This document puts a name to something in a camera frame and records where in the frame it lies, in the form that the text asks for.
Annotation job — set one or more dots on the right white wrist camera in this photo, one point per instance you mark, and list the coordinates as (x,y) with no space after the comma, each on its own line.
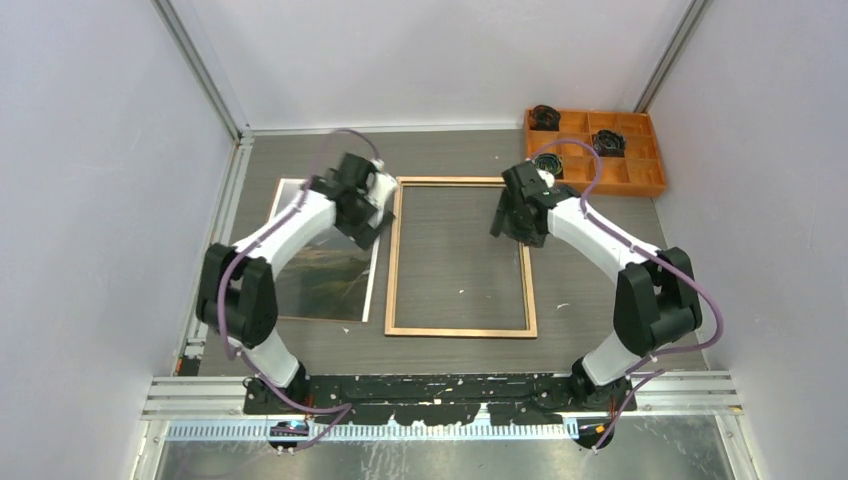
(548,178)

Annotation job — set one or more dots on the black green tape roll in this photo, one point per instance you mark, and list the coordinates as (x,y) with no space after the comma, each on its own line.
(550,163)

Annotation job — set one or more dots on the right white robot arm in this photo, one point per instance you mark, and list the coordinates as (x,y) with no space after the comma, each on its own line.
(653,304)

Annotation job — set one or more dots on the landscape photo print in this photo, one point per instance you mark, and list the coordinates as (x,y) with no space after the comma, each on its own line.
(329,279)

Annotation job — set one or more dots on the black tape roll back left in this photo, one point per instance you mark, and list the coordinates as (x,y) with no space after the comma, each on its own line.
(544,118)

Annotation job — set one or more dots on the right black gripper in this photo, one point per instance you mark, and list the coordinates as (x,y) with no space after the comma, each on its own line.
(532,237)

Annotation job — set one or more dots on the orange compartment tray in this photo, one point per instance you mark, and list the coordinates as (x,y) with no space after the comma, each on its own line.
(640,173)

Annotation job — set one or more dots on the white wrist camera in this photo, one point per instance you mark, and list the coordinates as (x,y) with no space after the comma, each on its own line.
(548,178)
(382,185)

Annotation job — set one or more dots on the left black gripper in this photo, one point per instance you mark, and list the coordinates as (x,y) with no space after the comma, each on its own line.
(363,235)

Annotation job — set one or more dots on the aluminium front rail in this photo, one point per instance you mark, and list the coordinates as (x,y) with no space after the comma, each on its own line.
(244,409)

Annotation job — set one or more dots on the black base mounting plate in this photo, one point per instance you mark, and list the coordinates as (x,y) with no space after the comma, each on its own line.
(450,399)

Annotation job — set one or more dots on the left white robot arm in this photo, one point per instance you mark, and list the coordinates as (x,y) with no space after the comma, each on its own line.
(236,293)

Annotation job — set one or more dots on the wooden picture frame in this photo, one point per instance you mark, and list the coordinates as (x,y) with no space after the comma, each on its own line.
(530,330)

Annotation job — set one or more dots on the black tape roll middle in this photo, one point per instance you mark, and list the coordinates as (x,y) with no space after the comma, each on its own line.
(608,143)

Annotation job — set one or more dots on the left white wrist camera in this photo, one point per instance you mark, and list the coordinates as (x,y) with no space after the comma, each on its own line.
(382,185)

